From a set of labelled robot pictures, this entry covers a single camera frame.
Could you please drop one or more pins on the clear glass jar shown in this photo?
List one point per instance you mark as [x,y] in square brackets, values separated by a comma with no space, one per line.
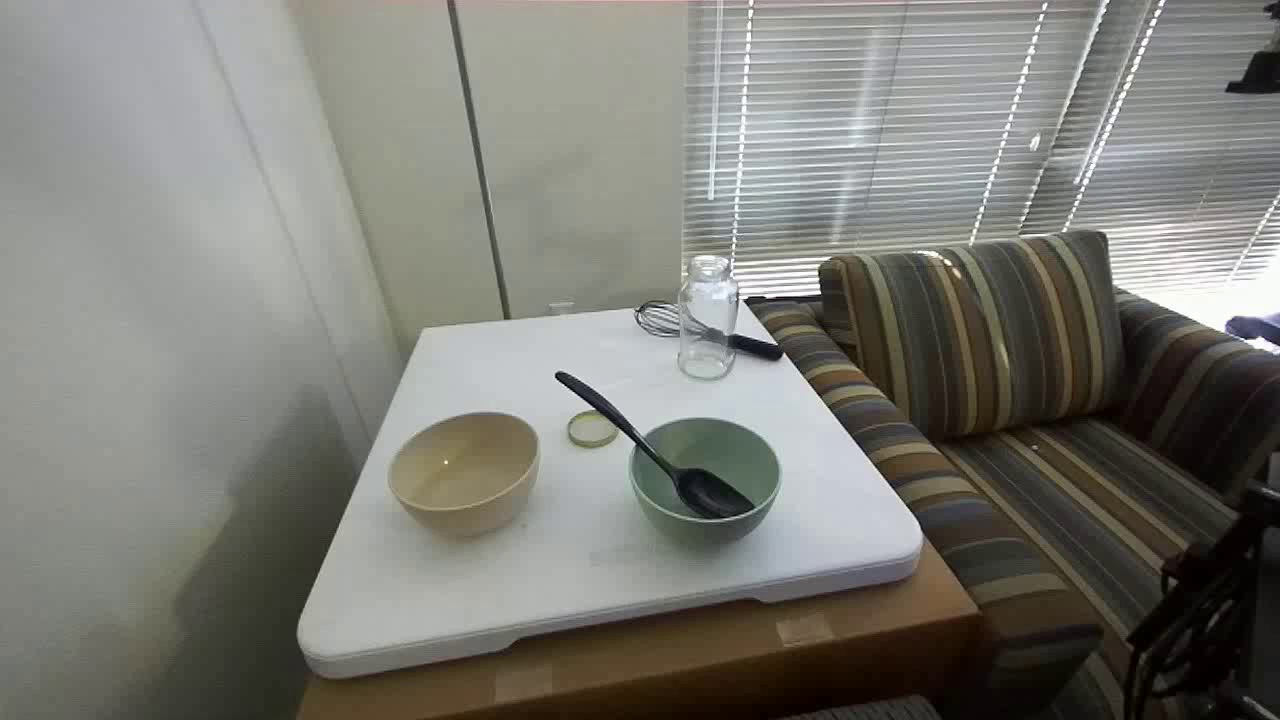
[704,327]

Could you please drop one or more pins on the round jar lid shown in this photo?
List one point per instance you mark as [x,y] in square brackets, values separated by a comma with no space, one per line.
[589,429]

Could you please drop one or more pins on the green ceramic bowl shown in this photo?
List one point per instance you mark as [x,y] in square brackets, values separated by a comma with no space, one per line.
[729,447]

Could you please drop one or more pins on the black plastic spoon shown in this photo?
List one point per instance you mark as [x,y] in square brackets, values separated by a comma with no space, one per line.
[720,498]

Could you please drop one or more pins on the cream ceramic bowl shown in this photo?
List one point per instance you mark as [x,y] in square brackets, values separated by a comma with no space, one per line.
[466,506]

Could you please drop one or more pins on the white foam board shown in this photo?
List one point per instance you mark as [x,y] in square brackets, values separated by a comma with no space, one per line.
[574,587]

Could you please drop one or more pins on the wooden table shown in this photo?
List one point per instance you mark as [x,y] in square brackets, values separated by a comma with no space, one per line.
[744,656]

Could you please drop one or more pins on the striped cushion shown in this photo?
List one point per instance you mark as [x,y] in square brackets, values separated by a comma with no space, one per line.
[974,333]

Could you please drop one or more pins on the striped sofa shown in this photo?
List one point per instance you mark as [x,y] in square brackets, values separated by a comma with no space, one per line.
[1066,506]

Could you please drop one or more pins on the black metal stand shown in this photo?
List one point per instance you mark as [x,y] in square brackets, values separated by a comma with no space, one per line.
[1203,603]

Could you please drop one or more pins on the blue object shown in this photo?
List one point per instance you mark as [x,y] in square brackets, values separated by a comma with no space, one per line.
[1262,327]

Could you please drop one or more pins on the black mounted device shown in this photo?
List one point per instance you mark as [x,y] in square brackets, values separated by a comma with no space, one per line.
[1262,70]

